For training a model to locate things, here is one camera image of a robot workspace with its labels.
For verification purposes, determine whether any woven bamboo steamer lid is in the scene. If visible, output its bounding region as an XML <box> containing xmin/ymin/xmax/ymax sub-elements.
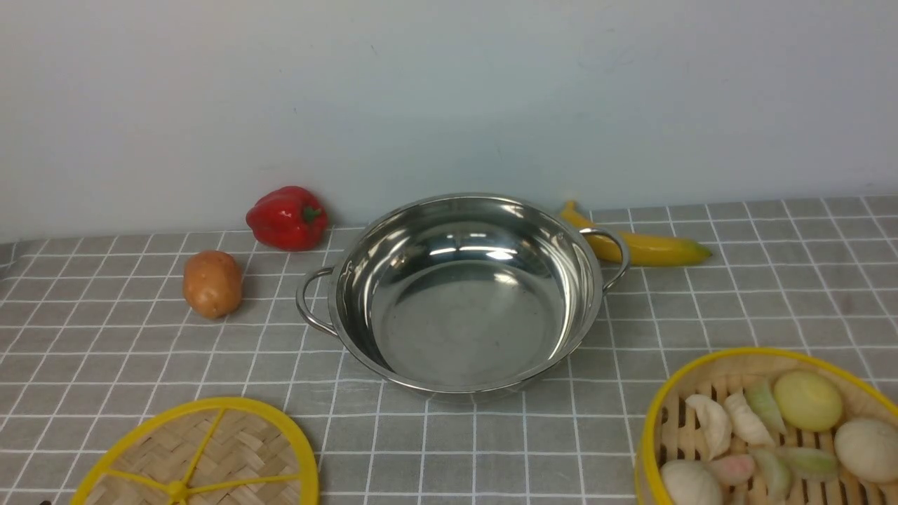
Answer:
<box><xmin>72</xmin><ymin>397</ymin><xmax>321</xmax><ymax>504</ymax></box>

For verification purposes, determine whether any bamboo steamer basket yellow rim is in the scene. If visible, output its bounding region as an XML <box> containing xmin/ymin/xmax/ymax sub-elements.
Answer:
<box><xmin>634</xmin><ymin>347</ymin><xmax>897</xmax><ymax>504</ymax></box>

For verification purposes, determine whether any pink dumpling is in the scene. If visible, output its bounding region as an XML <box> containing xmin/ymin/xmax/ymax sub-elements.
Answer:
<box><xmin>705</xmin><ymin>454</ymin><xmax>755</xmax><ymax>487</ymax></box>

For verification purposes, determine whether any white round bun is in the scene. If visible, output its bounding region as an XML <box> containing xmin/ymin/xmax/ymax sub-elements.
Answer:
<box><xmin>834</xmin><ymin>418</ymin><xmax>897</xmax><ymax>485</ymax></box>

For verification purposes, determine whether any white bun near rim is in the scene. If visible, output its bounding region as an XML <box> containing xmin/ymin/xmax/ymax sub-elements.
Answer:
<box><xmin>660</xmin><ymin>460</ymin><xmax>724</xmax><ymax>504</ymax></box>

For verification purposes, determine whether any grey checkered tablecloth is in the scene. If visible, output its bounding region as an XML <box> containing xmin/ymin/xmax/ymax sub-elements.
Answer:
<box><xmin>1</xmin><ymin>197</ymin><xmax>897</xmax><ymax>504</ymax></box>

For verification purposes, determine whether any yellow-green round bun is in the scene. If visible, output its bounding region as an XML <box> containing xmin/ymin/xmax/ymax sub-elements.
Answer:
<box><xmin>772</xmin><ymin>370</ymin><xmax>844</xmax><ymax>432</ymax></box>

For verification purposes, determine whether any green dumpling lower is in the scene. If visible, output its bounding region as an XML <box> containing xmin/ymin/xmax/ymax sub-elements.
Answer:
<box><xmin>749</xmin><ymin>447</ymin><xmax>794</xmax><ymax>504</ymax></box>

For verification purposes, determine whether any stainless steel pot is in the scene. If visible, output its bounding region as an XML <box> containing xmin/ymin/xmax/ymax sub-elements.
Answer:
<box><xmin>295</xmin><ymin>193</ymin><xmax>631</xmax><ymax>403</ymax></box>

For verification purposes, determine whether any brown potato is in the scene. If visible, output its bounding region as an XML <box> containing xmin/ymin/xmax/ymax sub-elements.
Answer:
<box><xmin>182</xmin><ymin>250</ymin><xmax>243</xmax><ymax>320</ymax></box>

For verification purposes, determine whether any green dumpling centre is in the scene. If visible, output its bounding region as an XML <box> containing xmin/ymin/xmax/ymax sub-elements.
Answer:
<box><xmin>777</xmin><ymin>447</ymin><xmax>839</xmax><ymax>482</ymax></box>

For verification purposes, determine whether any yellow banana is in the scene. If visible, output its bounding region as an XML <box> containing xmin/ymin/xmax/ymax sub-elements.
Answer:
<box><xmin>587</xmin><ymin>231</ymin><xmax>713</xmax><ymax>267</ymax></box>

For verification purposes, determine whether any pale white dumpling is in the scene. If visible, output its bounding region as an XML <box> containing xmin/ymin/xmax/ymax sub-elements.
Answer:
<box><xmin>723</xmin><ymin>392</ymin><xmax>776</xmax><ymax>447</ymax></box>

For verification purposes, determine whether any red bell pepper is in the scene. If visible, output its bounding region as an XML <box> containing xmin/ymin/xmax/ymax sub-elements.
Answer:
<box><xmin>245</xmin><ymin>186</ymin><xmax>328</xmax><ymax>252</ymax></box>

